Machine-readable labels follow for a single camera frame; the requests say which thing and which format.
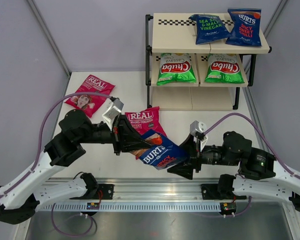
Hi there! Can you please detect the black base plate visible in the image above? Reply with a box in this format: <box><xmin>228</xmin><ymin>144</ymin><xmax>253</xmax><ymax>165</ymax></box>
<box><xmin>200</xmin><ymin>183</ymin><xmax>248</xmax><ymax>201</ymax></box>
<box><xmin>88</xmin><ymin>183</ymin><xmax>115</xmax><ymax>200</ymax></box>

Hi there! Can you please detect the white slotted cable duct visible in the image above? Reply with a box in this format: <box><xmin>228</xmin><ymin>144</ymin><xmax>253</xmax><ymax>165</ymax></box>
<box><xmin>41</xmin><ymin>201</ymin><xmax>221</xmax><ymax>213</ymax></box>

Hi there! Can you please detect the blue Burts sea salt bag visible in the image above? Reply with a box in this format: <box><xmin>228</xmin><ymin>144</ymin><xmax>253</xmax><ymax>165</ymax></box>
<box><xmin>188</xmin><ymin>14</ymin><xmax>231</xmax><ymax>45</ymax></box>

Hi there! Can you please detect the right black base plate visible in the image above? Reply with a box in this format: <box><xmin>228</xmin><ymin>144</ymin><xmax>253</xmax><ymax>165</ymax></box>
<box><xmin>200</xmin><ymin>183</ymin><xmax>248</xmax><ymax>201</ymax></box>

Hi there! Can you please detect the green Chuba bag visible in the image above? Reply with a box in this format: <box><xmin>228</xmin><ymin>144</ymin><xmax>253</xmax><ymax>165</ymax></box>
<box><xmin>156</xmin><ymin>53</ymin><xmax>197</xmax><ymax>86</ymax></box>
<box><xmin>204</xmin><ymin>53</ymin><xmax>244</xmax><ymax>84</ymax></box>

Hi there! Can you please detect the pink Real chips bag centre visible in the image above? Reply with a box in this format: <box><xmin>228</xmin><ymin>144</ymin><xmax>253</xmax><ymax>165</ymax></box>
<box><xmin>125</xmin><ymin>106</ymin><xmax>167</xmax><ymax>145</ymax></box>

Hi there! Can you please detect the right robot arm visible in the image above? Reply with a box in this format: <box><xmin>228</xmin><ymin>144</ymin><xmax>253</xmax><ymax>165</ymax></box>
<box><xmin>167</xmin><ymin>131</ymin><xmax>300</xmax><ymax>212</ymax></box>

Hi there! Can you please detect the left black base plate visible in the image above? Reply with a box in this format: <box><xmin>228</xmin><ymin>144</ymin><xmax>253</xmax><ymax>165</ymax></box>
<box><xmin>88</xmin><ymin>183</ymin><xmax>115</xmax><ymax>200</ymax></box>

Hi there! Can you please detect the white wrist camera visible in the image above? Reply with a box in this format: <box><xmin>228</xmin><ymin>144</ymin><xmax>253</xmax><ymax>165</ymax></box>
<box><xmin>102</xmin><ymin>97</ymin><xmax>124</xmax><ymax>130</ymax></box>
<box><xmin>189</xmin><ymin>120</ymin><xmax>208</xmax><ymax>152</ymax></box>

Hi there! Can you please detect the pink real chips bag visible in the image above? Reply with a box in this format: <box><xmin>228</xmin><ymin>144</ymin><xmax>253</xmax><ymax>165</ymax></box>
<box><xmin>65</xmin><ymin>74</ymin><xmax>116</xmax><ymax>118</ymax></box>
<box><xmin>125</xmin><ymin>106</ymin><xmax>167</xmax><ymax>145</ymax></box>

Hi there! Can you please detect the pink Real chips bag far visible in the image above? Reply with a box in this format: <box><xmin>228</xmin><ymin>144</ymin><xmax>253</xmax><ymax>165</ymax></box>
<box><xmin>65</xmin><ymin>74</ymin><xmax>116</xmax><ymax>118</ymax></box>

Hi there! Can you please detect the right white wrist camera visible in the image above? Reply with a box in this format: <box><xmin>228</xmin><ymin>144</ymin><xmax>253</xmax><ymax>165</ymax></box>
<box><xmin>189</xmin><ymin>120</ymin><xmax>208</xmax><ymax>152</ymax></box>

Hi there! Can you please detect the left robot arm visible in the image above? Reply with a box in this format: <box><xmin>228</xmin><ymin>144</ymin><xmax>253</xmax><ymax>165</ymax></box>
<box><xmin>0</xmin><ymin>110</ymin><xmax>152</xmax><ymax>225</ymax></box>

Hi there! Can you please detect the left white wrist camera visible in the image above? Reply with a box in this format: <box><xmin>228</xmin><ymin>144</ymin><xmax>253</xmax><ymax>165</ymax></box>
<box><xmin>102</xmin><ymin>97</ymin><xmax>124</xmax><ymax>130</ymax></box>

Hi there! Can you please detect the aluminium mounting rail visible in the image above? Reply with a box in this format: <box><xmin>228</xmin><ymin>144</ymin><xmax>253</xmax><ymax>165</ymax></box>
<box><xmin>22</xmin><ymin>177</ymin><xmax>296</xmax><ymax>203</ymax></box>

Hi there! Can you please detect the blue Burts chilli bag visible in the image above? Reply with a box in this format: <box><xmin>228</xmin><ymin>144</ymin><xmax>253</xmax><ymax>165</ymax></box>
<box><xmin>136</xmin><ymin>129</ymin><xmax>189</xmax><ymax>170</ymax></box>
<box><xmin>225</xmin><ymin>8</ymin><xmax>262</xmax><ymax>47</ymax></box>

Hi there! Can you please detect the beige three-tier shelf rack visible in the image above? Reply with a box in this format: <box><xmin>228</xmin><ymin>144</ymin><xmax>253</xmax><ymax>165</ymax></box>
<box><xmin>145</xmin><ymin>13</ymin><xmax>272</xmax><ymax>111</ymax></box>

